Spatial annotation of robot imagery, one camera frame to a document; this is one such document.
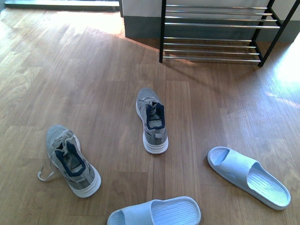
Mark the grey knit sneaker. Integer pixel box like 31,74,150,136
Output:
135,88,168,154
46,125,102,198

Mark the light blue slide sandal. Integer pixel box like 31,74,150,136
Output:
207,146,291,210
107,196,201,225

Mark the black metal shoe rack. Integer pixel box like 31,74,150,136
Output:
159,0,300,67

